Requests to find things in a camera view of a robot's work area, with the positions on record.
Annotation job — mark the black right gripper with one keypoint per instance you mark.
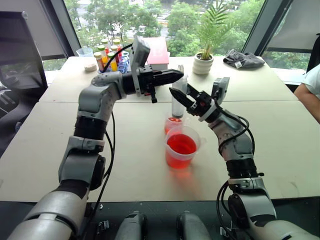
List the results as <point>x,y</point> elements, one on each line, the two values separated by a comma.
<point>201,103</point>

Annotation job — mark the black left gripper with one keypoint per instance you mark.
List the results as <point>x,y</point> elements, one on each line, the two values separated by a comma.
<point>150,77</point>

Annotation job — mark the clear plastic syringe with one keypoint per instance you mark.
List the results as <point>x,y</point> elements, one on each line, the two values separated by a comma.
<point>177,107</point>

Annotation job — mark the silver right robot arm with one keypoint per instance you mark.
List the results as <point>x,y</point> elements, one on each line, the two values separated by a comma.
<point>237,147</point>

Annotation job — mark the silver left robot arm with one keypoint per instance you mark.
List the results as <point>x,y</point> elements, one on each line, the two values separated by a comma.
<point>95,100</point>

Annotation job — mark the small clear cup red liquid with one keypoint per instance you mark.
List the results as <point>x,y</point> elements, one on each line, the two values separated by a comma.
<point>171,125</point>

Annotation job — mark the large clear cup red liquid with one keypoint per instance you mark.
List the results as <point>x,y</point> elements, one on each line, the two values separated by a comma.
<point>181,150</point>

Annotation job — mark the green-capped bottle orange liquid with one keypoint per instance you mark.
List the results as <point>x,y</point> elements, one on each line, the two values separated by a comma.
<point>113,62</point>

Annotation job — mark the yellow-capped bottle red liquid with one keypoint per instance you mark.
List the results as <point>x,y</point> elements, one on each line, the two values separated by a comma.
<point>118,45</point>
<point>115,50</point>
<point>98,61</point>

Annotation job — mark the green-capped bottle yellow liquid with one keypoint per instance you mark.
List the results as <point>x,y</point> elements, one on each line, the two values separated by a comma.
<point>102,56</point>

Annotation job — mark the green-capped bottle red liquid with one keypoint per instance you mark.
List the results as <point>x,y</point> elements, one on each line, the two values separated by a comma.
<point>105,43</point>

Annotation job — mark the empty clear measuring cup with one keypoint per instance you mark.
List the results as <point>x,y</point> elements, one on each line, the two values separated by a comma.
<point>85,52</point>

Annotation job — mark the red and white box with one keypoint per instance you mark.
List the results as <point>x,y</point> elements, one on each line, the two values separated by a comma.
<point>158,53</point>

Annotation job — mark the potted green palm plant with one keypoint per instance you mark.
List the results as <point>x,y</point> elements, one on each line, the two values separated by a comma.
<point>203,63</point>

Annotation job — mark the crumpled grey cloth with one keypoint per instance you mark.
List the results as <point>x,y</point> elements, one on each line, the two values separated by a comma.
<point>243,59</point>

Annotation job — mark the beige sponge block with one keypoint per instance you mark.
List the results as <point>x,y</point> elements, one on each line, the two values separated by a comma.
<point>90,67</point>

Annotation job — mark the person in white shirt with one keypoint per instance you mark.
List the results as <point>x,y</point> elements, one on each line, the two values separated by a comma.
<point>308,92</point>

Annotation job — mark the dark grey rounded shape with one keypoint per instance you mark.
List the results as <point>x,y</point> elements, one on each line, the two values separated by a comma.
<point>192,226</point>
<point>131,226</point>

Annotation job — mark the black chair backrest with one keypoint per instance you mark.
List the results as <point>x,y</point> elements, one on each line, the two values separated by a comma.
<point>315,53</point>

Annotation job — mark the black office chair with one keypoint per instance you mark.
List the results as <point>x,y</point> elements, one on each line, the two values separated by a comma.
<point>12,112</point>

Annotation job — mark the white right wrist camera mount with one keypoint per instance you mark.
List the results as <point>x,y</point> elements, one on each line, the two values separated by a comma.
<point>221,86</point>

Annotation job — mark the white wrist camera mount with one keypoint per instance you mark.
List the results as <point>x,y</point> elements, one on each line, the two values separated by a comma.
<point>221,86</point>
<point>140,51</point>

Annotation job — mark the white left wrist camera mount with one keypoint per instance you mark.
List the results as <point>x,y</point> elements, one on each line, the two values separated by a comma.
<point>140,51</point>

